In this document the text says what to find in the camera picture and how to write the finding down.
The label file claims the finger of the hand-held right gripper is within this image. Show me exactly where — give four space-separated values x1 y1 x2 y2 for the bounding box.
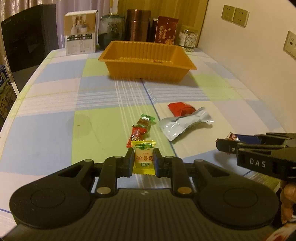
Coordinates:
236 132 296 146
216 138 296 154

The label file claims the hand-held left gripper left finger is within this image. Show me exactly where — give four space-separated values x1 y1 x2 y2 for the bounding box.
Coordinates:
55 147 135 198

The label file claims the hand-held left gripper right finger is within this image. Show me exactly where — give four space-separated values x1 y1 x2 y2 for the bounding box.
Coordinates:
153 148 234 198

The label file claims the small red candy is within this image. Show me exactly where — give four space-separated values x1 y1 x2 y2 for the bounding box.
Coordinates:
225 132 240 142

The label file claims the yellow candy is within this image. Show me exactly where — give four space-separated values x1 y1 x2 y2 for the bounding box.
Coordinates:
131 140 156 176

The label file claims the long red candy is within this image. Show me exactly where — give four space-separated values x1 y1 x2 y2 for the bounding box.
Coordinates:
126 127 148 149

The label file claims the silver foil pouch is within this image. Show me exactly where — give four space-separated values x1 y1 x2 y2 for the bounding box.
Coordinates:
158 107 213 141

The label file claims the green and red candy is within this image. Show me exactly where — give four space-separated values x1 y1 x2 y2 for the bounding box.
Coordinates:
132 113 155 130

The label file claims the red snack packet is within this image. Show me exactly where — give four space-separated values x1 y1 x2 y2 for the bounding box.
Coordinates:
168 101 196 117

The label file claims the orange plastic tray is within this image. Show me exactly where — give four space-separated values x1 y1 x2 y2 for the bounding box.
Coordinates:
98 40 197 82

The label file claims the person's right hand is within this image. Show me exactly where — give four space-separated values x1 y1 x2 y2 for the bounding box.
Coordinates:
279 179 296 224

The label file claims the checked tablecloth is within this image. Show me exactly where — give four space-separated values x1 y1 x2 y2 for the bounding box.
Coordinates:
0 47 296 232

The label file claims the clear jar of nuts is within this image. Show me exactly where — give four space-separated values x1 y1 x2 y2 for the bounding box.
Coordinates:
178 29 199 52

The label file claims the red gift box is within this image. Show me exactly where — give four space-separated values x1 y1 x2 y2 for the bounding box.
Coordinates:
150 16 179 45

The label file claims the dark glass jar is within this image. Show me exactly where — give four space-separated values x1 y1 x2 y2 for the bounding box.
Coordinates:
97 14 125 49

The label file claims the white cardboard box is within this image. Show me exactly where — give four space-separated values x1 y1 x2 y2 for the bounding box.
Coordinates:
64 10 98 56

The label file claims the brown metal canister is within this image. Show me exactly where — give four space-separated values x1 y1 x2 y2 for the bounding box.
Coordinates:
126 9 151 42

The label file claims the wooden board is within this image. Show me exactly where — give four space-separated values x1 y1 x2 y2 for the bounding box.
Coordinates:
117 0 208 48

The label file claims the black monitor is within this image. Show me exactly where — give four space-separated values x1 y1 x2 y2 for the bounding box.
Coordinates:
1 3 59 73

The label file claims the pale patterned curtain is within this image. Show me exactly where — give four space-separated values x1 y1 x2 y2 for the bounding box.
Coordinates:
0 0 118 50

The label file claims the large wall socket plate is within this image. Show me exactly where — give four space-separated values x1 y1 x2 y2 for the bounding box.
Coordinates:
283 30 296 58

